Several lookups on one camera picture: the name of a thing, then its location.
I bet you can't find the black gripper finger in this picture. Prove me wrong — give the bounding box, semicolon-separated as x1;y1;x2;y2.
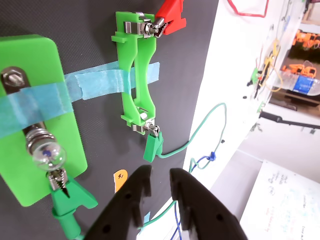
169;167;249;240
83;164;153;240

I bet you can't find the small glass light bulb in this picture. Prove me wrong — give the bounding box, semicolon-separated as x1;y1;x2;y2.
24;126;68;174

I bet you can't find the white board with writing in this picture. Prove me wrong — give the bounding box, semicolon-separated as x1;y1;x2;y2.
238;159;320;240

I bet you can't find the green battery holder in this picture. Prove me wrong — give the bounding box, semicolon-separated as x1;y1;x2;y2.
111;11;158;136

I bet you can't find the red alligator clip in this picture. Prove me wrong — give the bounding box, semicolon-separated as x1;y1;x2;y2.
149;0;187;38

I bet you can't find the blue cable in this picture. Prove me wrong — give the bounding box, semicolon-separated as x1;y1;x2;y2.
172;151;217;240

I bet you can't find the green lead cable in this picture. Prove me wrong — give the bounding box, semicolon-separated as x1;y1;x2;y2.
74;102;228;240

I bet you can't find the green bulb holder block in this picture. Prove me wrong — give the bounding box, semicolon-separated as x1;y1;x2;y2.
0;34;89;208

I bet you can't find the red lead cable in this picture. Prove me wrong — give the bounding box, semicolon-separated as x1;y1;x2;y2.
226;0;270;19

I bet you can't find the dark grey work mat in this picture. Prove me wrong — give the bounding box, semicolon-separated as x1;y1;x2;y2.
0;0;220;240

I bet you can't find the yellow wire bundle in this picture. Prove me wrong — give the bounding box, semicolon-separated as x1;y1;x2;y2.
257;38;285;93

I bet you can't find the orange toy robot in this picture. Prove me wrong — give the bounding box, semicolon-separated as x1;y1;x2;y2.
291;29;320;51
281;63;316;79

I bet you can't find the green alligator clip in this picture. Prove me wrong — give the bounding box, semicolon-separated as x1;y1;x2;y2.
142;122;165;164
46;167;99;240

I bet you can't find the small green circuit board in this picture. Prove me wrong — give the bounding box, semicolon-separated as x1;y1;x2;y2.
251;66;261;87

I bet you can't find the clear water bottle blue label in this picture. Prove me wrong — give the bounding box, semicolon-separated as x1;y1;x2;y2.
273;70;320;97

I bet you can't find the orange semicircle paper sticker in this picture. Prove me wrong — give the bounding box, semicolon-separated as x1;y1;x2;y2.
113;169;129;193

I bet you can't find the blue masking tape strip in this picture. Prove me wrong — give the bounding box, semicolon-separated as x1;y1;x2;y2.
0;81;75;140
64;61;161;101

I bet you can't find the black metal rod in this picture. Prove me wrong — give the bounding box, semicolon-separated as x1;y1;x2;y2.
258;110;320;135

